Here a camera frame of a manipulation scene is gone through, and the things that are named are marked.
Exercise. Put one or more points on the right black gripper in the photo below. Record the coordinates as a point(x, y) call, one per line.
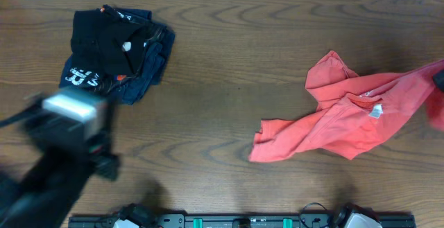
point(439, 78)

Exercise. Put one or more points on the red t-shirt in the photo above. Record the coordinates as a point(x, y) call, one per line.
point(354, 113)

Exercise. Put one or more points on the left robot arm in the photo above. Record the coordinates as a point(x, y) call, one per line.
point(50, 189)

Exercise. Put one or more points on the navy printed folded shirt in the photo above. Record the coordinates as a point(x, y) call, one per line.
point(127, 89)

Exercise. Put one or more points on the black folded garment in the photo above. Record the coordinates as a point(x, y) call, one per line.
point(107, 41)

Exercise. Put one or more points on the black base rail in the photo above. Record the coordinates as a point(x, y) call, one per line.
point(313, 215)

